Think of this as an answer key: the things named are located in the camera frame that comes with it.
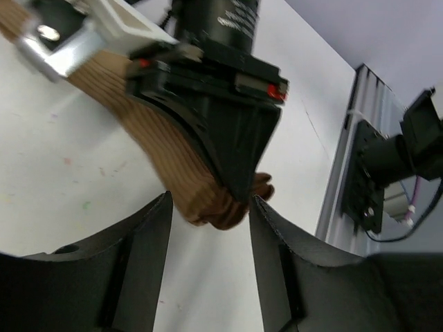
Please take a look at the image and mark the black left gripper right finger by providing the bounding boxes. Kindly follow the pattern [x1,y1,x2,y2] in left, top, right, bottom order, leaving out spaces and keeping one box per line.
[249,196,442,331]

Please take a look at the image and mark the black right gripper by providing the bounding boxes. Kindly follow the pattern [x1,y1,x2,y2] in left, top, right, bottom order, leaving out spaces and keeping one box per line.
[129,1,289,202]

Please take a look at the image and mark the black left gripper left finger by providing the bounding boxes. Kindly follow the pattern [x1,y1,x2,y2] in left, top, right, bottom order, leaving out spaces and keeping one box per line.
[1,192,173,331]

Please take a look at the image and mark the tan ribbed sock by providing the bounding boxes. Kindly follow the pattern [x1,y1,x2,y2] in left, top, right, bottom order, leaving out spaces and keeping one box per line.
[1,1,284,230]

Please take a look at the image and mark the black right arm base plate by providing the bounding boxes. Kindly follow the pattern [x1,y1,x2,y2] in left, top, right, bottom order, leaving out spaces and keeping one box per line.
[341,120,384,234]

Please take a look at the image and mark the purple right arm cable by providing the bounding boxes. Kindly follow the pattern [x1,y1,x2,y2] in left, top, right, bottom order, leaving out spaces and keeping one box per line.
[397,176,425,225]

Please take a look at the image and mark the aluminium frame rail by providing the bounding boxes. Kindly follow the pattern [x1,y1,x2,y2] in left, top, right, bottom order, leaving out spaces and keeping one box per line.
[316,64,404,256]

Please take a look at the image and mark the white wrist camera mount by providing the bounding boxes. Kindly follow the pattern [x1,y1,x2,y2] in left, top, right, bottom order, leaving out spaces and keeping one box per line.
[15,1,177,82]

